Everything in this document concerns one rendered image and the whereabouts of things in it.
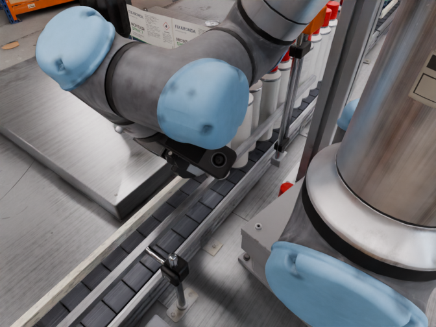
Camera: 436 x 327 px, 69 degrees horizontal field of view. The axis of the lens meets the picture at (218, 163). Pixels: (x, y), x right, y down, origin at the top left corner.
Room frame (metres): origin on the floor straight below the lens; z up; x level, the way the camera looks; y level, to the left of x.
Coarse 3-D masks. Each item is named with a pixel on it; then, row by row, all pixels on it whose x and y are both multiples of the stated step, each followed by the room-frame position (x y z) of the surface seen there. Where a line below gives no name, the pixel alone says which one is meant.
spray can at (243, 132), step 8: (248, 104) 0.46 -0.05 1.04; (248, 112) 0.46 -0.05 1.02; (248, 120) 0.46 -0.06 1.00; (240, 128) 0.45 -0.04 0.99; (248, 128) 0.46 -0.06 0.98; (240, 136) 0.45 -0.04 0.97; (248, 136) 0.46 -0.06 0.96; (232, 144) 0.45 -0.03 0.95; (240, 144) 0.45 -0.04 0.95; (240, 160) 0.45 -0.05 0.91; (232, 168) 0.45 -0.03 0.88; (240, 168) 0.45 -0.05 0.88
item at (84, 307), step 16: (208, 176) 0.36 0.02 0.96; (176, 208) 0.29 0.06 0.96; (160, 224) 0.26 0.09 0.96; (144, 240) 0.24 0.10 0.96; (128, 256) 0.21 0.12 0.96; (112, 272) 0.19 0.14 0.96; (96, 288) 0.17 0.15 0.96; (112, 288) 0.17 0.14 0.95; (80, 304) 0.15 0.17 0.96; (96, 304) 0.15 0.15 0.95; (64, 320) 0.13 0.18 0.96; (80, 320) 0.13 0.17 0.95
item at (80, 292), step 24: (312, 96) 0.72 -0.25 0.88; (264, 144) 0.53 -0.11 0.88; (192, 192) 0.39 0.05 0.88; (216, 192) 0.39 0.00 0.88; (192, 216) 0.33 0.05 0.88; (168, 240) 0.28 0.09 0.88; (144, 264) 0.24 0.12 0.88; (120, 288) 0.20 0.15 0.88; (48, 312) 0.17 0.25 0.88; (96, 312) 0.17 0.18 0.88
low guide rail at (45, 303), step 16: (176, 176) 0.40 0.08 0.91; (160, 192) 0.36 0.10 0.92; (144, 208) 0.33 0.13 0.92; (128, 224) 0.29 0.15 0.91; (112, 240) 0.26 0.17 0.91; (96, 256) 0.24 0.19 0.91; (80, 272) 0.21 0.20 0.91; (64, 288) 0.19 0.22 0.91; (48, 304) 0.17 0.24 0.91; (32, 320) 0.15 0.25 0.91
